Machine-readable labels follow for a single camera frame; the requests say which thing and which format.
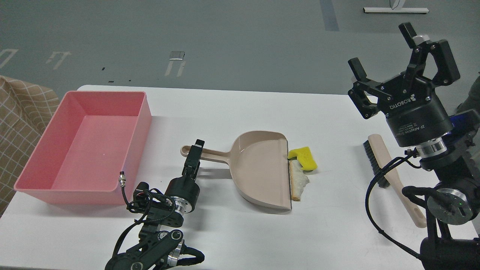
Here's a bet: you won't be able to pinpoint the beige plastic dustpan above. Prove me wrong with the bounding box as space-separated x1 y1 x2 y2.
200 130 292 212

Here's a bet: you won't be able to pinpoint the person in grey clothes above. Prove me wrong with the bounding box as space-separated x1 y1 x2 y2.
455 76 480 114

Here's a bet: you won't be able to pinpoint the yellow green sponge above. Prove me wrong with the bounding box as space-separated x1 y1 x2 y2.
288 146 318 171

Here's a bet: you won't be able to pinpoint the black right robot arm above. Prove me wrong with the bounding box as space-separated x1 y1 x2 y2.
348 22 480 270

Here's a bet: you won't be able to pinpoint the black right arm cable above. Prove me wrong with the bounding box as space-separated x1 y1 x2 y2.
366 148 422 259

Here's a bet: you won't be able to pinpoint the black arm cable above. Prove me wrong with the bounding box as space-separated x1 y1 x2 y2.
366 148 422 259
112 171 177 259

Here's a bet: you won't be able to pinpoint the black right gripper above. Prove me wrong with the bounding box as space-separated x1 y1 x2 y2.
347 22 461 147

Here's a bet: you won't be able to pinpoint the white bread slice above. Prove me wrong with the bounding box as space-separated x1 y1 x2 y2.
288 159 310 201

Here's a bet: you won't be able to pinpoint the beige hand brush black bristles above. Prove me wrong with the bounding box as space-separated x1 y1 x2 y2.
363 134 428 228

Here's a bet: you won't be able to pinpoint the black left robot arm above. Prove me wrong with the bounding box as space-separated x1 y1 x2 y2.
105 139 205 270

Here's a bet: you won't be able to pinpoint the beige checkered cloth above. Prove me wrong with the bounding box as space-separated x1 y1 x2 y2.
0 76 60 214

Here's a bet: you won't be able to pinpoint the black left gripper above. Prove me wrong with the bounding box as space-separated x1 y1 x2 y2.
165 139 205 214

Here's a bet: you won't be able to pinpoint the white stand base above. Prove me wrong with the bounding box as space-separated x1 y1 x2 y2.
362 0 430 14

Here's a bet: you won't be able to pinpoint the pink plastic bin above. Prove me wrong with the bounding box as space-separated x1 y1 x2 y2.
14 91 152 205

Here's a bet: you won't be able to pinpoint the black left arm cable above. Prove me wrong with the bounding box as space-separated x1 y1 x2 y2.
112 171 177 259

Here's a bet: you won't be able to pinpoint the silver floor plate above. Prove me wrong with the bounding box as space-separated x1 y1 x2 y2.
169 51 185 60

